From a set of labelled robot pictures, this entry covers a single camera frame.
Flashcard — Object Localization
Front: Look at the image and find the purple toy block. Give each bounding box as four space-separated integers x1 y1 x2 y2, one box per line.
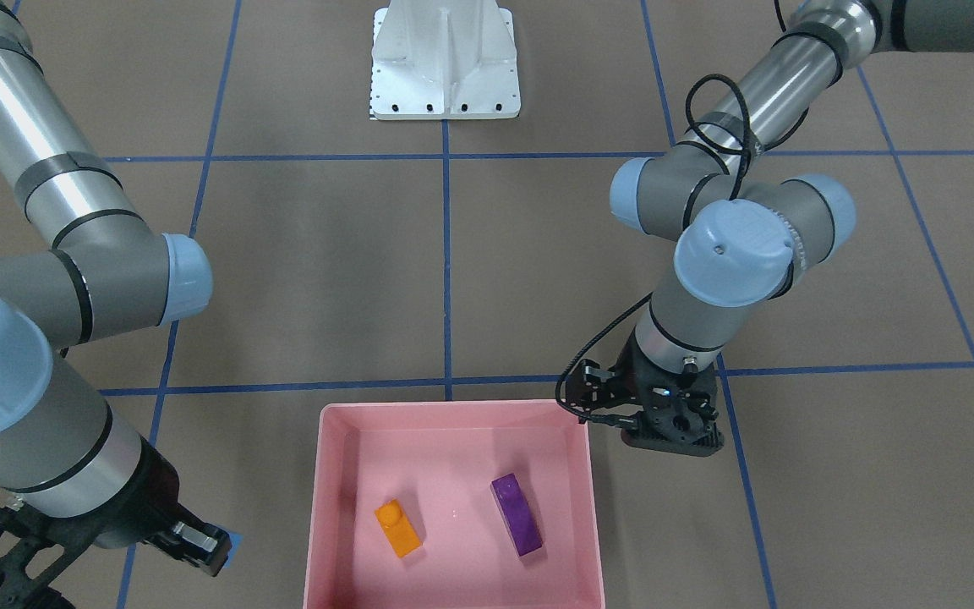
490 473 544 557

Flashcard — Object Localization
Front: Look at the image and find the orange toy block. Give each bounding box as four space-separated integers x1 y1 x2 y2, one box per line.
375 498 422 559

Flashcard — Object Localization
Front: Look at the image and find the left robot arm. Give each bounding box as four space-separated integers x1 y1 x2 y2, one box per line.
554 1 974 458

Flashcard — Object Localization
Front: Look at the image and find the small blue toy block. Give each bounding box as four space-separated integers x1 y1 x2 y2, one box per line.
222 529 243 569

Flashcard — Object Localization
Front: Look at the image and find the pink plastic box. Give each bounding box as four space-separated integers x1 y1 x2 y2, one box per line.
303 400 605 608

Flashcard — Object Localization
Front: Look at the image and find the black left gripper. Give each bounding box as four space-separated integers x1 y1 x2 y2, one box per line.
566 326 725 458

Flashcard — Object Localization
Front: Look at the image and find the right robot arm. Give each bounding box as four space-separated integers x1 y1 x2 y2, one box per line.
0 3 233 608

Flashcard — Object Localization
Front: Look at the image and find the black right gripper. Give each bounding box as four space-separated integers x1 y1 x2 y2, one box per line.
0 441 228 608

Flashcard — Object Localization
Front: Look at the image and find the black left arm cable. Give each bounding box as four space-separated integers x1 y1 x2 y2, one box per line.
555 74 758 424

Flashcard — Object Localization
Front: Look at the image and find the white metal mount base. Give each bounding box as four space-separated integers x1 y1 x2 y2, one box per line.
369 1 522 121

